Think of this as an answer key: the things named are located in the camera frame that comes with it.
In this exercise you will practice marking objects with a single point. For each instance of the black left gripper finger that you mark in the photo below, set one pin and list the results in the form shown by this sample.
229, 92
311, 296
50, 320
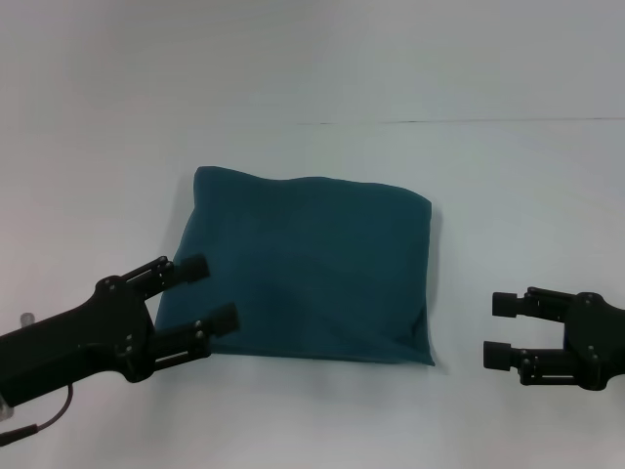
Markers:
195, 334
188, 268

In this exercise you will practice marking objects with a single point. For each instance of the teal blue t-shirt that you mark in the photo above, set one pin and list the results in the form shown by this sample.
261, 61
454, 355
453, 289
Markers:
303, 268

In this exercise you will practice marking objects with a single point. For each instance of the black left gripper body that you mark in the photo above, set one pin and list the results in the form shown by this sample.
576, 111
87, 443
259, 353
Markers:
78, 332

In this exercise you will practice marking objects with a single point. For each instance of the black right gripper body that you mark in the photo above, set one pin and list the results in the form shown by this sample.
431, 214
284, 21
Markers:
595, 337

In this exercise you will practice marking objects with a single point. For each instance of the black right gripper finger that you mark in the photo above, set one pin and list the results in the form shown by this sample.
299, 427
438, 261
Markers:
517, 361
532, 303

